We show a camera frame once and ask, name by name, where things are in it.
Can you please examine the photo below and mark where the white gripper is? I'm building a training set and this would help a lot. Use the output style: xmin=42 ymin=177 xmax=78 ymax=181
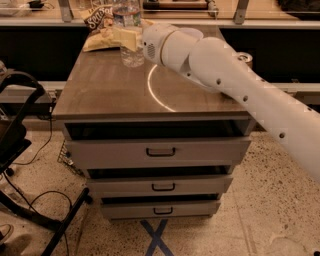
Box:
xmin=112 ymin=19 xmax=178 ymax=65

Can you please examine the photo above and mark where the clear plastic water bottle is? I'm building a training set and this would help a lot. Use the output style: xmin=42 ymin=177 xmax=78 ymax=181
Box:
xmin=112 ymin=0 xmax=144 ymax=68

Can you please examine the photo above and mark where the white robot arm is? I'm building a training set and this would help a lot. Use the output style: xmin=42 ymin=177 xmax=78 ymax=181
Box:
xmin=112 ymin=23 xmax=320 ymax=181

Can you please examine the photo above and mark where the chip bag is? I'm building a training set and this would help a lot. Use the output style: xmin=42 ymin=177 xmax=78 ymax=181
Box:
xmin=80 ymin=4 xmax=121 ymax=52

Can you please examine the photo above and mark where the white bowl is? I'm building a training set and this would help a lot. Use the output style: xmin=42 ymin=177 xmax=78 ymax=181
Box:
xmin=180 ymin=27 xmax=204 ymax=39

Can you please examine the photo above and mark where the gold soda can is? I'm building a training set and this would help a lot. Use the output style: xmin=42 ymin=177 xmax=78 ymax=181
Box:
xmin=236 ymin=52 xmax=253 ymax=69

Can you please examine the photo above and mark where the grey drawer cabinet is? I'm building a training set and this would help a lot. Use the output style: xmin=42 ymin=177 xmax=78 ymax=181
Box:
xmin=53 ymin=50 xmax=255 ymax=209

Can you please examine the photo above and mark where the top drawer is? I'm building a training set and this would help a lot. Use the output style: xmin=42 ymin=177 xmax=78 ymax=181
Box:
xmin=66 ymin=137 xmax=250 ymax=169

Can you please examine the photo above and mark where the drawer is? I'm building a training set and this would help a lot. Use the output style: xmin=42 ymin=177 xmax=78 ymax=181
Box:
xmin=87 ymin=175 xmax=233 ymax=198
xmin=101 ymin=200 xmax=220 ymax=220
xmin=66 ymin=137 xmax=250 ymax=169

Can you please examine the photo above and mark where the middle drawer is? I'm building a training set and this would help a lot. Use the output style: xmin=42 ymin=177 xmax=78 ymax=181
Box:
xmin=87 ymin=175 xmax=233 ymax=198

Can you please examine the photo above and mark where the bottom drawer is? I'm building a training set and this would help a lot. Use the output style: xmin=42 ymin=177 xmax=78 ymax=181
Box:
xmin=101 ymin=200 xmax=220 ymax=220

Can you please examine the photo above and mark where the blue tape cross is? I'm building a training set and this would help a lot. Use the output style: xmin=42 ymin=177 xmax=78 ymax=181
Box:
xmin=140 ymin=219 xmax=174 ymax=256

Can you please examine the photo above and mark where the background shelf rail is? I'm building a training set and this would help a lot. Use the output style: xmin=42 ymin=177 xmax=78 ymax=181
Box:
xmin=0 ymin=0 xmax=320 ymax=28

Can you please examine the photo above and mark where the black cart frame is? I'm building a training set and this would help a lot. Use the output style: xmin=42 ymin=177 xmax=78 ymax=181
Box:
xmin=0 ymin=69 xmax=93 ymax=256

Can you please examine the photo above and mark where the wire basket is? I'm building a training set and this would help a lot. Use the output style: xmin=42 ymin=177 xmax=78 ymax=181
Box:
xmin=57 ymin=142 xmax=84 ymax=177

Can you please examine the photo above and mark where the black floor cable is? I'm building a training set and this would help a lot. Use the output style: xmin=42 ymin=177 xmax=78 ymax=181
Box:
xmin=3 ymin=103 xmax=74 ymax=256

